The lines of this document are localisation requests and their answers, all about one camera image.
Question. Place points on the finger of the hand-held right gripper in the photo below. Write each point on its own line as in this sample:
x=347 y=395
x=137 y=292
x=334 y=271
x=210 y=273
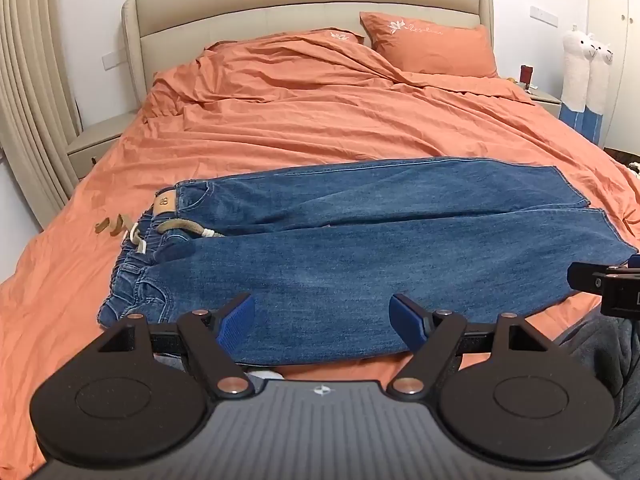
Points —
x=634 y=261
x=585 y=276

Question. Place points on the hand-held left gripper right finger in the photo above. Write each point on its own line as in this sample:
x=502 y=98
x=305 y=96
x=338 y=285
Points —
x=406 y=322

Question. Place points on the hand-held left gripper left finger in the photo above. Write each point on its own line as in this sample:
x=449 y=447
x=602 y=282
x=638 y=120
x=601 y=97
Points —
x=239 y=322

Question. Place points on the blue denim pants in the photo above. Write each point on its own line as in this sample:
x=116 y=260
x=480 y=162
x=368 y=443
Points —
x=350 y=260

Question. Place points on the person's grey trouser leg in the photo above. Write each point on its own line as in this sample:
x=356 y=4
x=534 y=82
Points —
x=610 y=355

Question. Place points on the white alpaca plush toy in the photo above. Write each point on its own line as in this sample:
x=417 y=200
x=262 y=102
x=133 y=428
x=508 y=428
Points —
x=602 y=85
x=575 y=75

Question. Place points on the beige nightstand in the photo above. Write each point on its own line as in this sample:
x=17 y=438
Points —
x=95 y=147
x=547 y=100

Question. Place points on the red cup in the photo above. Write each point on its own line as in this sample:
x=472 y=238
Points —
x=526 y=75

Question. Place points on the orange duvet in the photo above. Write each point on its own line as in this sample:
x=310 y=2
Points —
x=300 y=120

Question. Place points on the white wardrobe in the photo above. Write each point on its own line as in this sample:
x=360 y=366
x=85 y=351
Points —
x=620 y=35

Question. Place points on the orange embroidered pillow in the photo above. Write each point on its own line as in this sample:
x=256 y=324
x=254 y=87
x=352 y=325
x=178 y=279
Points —
x=320 y=37
x=430 y=42

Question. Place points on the beige pleated curtain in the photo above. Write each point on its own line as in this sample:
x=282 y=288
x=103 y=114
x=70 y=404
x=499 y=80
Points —
x=30 y=100

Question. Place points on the beige upholstered bed headboard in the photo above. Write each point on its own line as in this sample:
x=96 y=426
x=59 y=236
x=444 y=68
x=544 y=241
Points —
x=300 y=5

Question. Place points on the white wall switch plate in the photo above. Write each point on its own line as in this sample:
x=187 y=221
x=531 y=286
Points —
x=544 y=15
x=113 y=60

